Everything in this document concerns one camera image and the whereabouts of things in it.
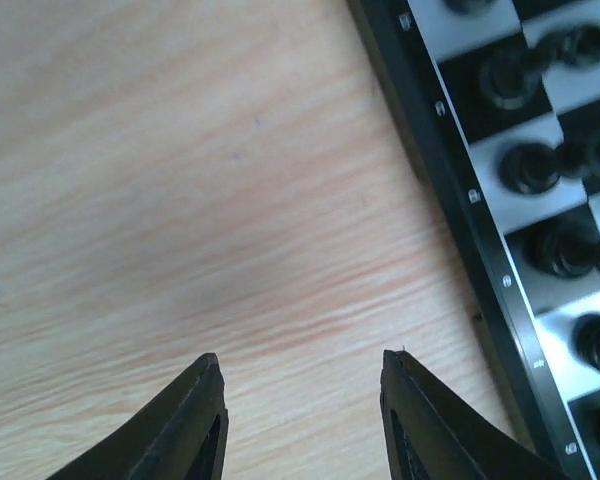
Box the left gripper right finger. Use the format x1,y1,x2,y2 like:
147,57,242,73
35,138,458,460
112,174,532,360
380,350,580,479

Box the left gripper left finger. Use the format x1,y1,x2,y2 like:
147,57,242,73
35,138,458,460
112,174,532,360
50,353,228,479

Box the black white chess board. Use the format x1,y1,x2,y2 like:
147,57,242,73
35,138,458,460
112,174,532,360
350,1,600,479

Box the black king piece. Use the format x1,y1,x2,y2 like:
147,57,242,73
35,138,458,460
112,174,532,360
574,314,600,371

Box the black queen piece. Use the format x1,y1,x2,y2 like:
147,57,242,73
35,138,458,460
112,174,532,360
529,220,600,279

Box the black knight piece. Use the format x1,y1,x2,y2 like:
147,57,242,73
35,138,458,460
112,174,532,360
478,30,571,111

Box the black rook piece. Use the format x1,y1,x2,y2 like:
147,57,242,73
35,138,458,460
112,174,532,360
444,0,494,15

